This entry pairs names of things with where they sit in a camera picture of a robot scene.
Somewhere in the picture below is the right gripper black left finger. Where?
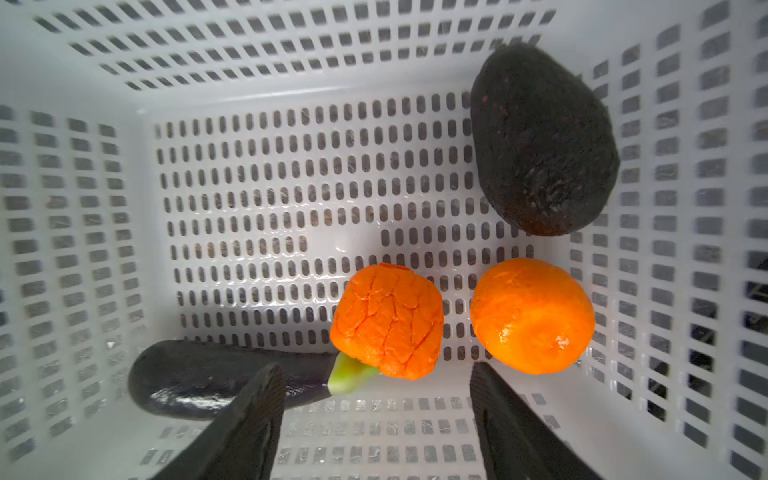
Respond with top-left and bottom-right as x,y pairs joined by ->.
155,362 -> 286,479

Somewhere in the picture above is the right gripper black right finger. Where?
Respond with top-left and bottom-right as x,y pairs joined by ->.
469,362 -> 599,480

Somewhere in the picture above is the black long food stick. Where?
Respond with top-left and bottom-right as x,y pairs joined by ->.
128,340 -> 380,421

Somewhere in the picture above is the orange tangerine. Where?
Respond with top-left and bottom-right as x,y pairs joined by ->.
330,264 -> 444,381
470,258 -> 596,375

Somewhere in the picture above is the white plastic basket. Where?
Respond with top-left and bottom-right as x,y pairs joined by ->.
1,1 -> 767,479

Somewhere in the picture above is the dark food piece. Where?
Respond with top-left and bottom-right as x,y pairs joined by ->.
470,43 -> 620,237

